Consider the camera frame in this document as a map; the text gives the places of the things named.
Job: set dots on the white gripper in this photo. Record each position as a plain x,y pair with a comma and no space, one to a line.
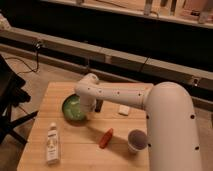
87,105

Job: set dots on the green ceramic bowl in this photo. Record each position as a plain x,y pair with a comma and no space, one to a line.
71,109

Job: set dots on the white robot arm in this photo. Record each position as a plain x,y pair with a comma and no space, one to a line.
171,120

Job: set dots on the white sponge block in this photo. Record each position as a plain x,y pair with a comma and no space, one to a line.
124,110

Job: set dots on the orange carrot toy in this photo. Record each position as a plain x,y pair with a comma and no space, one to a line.
106,138

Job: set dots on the white paper cup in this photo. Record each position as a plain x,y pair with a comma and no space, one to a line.
137,141

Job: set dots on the white plastic bottle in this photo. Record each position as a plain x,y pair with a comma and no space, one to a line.
52,145

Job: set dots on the black chair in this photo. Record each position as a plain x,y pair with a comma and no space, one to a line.
11,95

